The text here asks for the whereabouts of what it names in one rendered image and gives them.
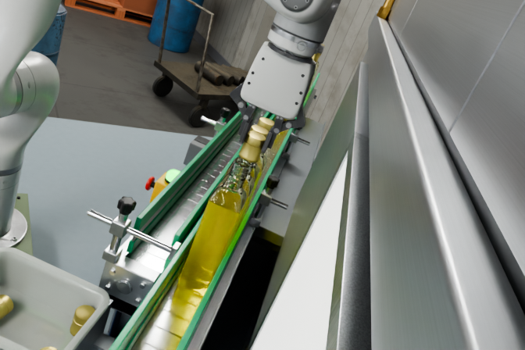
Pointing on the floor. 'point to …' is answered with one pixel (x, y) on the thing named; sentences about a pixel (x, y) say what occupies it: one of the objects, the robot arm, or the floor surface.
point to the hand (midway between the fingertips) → (257, 135)
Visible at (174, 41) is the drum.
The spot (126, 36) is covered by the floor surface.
